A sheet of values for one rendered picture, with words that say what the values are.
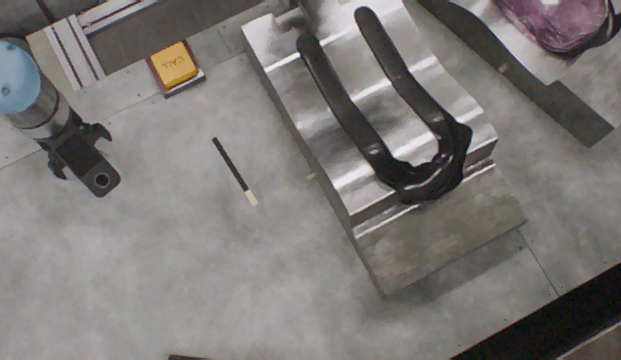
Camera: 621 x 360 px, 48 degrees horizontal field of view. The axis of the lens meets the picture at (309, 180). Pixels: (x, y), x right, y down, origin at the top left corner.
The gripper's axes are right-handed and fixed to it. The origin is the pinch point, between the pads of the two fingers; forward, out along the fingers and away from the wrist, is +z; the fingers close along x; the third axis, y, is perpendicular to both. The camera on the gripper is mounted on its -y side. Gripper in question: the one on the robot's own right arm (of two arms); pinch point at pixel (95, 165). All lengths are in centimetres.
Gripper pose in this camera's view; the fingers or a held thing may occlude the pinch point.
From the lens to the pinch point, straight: 120.0
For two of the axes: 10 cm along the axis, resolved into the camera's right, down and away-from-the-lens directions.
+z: 0.0, 2.6, 9.7
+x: -7.2, 6.7, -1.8
